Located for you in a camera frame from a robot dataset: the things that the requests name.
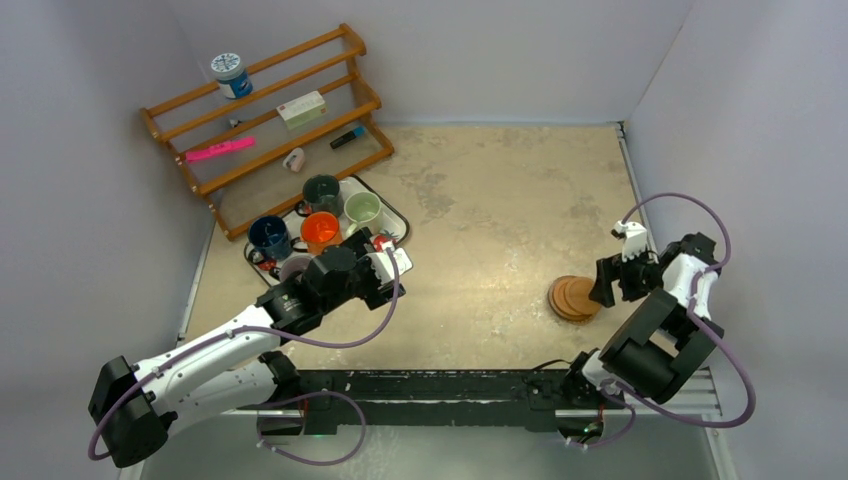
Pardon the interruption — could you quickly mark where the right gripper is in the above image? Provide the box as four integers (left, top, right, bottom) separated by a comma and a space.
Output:
587, 244, 667, 307

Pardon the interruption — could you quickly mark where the dark grooved wooden coaster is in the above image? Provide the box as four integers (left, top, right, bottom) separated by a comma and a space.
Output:
547, 275, 597, 325

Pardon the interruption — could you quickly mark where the white strawberry metal tray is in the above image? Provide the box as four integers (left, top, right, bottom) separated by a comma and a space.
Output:
244, 175, 413, 287

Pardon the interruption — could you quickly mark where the plain round wooden coaster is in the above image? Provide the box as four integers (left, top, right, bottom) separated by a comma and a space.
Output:
563, 276, 601, 319

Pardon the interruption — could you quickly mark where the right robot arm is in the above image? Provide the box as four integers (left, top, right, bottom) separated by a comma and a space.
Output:
561, 222, 724, 407

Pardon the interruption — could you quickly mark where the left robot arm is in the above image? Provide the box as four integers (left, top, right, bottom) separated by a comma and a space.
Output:
87, 231, 413, 468

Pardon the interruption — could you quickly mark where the light green mug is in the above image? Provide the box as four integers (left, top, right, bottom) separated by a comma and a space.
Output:
343, 191, 383, 239

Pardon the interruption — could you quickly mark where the orange mug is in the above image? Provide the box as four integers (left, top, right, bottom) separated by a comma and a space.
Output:
291, 212, 343, 255

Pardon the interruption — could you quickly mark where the lilac purple mug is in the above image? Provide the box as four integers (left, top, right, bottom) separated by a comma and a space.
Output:
277, 254, 314, 284

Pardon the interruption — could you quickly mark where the dark green mug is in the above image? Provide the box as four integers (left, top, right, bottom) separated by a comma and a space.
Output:
295, 174, 344, 217

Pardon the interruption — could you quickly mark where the dark blue mug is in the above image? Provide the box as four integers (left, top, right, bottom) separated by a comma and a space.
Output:
247, 216, 293, 260

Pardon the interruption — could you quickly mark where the small white pink object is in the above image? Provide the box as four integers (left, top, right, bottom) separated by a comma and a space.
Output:
283, 148, 305, 173

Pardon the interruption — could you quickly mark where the black blue marker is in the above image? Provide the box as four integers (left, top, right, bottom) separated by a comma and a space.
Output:
330, 126, 366, 150

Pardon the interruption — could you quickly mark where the white green small box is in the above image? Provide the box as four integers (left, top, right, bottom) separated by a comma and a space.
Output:
276, 90, 327, 130

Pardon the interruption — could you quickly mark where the wooden tiered shelf rack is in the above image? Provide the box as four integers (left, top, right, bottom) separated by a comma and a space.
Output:
139, 23, 395, 240

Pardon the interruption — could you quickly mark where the pink highlighter marker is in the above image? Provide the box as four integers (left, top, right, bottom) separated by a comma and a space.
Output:
185, 136, 256, 164

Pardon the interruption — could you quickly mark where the blue white lidded jar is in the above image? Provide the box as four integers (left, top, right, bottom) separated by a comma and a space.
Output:
210, 52, 253, 100

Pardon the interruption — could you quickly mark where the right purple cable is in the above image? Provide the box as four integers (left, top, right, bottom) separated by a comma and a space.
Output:
566, 192, 758, 452

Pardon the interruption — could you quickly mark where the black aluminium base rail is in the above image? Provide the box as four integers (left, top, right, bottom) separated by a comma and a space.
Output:
135, 368, 720, 439

